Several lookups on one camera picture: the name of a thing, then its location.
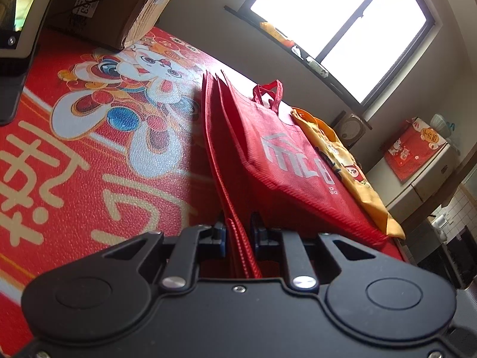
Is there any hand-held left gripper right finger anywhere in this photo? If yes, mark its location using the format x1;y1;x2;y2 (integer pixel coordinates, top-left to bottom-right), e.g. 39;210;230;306
250;212;376;291

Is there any brown cardboard box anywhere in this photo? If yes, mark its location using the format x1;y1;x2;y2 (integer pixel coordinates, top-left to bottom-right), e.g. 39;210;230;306
47;0;194;51

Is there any yellow cartoon shopping bag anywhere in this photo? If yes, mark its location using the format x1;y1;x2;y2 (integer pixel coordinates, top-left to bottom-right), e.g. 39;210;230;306
291;107;407;240

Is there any pale green bowl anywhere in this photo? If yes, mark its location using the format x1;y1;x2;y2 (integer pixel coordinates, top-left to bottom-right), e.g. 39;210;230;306
430;114;457;138

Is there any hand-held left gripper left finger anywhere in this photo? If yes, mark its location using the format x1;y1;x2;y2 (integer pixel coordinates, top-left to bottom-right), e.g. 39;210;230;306
103;222;227;292

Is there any red shopping bag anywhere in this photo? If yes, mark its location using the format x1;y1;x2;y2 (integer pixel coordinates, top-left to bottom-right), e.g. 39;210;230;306
201;70;390;278

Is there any white refrigerator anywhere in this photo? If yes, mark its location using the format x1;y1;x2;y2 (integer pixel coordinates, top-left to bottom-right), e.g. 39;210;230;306
380;134;461;224

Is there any window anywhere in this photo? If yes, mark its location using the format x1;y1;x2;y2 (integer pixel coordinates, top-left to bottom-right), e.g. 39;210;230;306
238;0;436;120

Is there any dark tablet stand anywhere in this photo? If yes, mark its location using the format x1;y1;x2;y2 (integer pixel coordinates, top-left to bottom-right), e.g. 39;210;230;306
0;35;41;127

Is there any beige round fan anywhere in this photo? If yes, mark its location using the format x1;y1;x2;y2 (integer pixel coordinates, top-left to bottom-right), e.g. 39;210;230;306
332;111;368;150

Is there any red printed cloth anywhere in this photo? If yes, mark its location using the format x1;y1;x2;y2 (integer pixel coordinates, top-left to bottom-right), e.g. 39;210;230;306
384;119;448;183

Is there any white tablet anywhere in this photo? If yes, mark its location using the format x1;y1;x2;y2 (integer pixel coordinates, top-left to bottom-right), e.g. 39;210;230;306
0;0;53;58

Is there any red printed table mat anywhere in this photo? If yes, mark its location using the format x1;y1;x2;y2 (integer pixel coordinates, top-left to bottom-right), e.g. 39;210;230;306
0;26;407;358

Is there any kitchen counter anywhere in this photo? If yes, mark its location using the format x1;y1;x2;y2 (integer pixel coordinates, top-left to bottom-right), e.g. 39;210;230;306
404;212;477;288

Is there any white green packet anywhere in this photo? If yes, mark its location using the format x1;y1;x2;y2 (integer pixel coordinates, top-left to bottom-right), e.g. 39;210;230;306
306;56;329;77

